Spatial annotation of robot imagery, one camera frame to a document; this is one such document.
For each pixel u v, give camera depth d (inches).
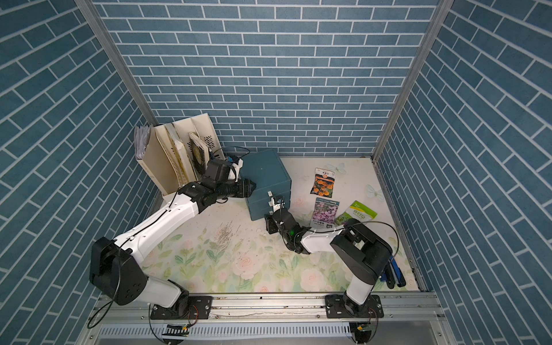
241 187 28.4
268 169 34.4
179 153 36.1
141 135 34.6
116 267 15.9
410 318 28.0
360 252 18.8
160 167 38.0
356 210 39.0
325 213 38.2
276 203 31.1
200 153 38.8
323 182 43.0
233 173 25.9
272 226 31.8
